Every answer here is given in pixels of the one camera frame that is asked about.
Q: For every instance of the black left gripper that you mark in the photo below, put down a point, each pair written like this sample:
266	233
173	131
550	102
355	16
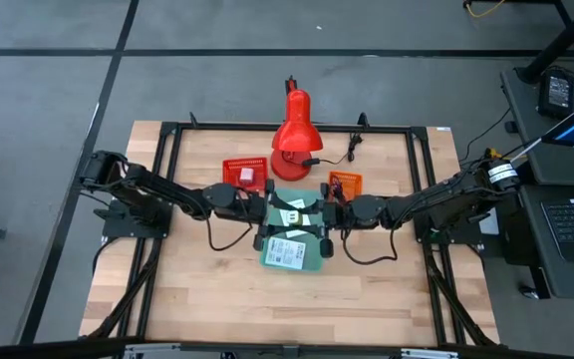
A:
254	209

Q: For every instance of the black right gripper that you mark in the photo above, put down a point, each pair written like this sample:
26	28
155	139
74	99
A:
337	214

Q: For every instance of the white box with black picture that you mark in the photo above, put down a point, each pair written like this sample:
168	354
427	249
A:
299	203

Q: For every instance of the white box with barcode labels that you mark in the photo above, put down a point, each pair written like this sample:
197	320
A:
284	253

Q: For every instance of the pink wall charger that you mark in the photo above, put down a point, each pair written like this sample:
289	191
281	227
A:
246	175

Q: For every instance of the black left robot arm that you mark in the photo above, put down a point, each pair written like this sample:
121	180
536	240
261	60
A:
167	192

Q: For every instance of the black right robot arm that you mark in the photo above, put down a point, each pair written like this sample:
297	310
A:
441	202

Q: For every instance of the teal translucent plastic bin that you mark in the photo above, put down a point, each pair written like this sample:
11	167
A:
312	259

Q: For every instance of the orange plastic basket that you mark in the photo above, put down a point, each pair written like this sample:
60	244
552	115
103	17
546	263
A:
352	182

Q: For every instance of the red plastic basket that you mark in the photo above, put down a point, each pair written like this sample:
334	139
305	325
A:
229	172

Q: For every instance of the red desk lamp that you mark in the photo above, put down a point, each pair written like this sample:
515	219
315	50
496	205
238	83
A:
297	129

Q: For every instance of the white paper sheet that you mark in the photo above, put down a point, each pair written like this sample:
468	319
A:
490	224

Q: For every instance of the yellow plug connector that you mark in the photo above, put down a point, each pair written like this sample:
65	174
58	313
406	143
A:
491	152

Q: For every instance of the black front crossbar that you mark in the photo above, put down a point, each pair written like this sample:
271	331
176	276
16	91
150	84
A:
68	349

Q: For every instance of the dark grey side desk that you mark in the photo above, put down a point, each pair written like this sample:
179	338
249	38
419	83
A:
566	279

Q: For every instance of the black power adapter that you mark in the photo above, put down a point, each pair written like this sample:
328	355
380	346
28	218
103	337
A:
558	92

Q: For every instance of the black desk leg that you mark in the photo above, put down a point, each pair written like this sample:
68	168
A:
566	40

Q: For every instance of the black aluminium table frame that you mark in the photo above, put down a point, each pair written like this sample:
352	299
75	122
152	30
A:
227	126

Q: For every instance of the grey metal bracket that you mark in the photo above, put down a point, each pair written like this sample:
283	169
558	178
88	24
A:
429	354
152	351

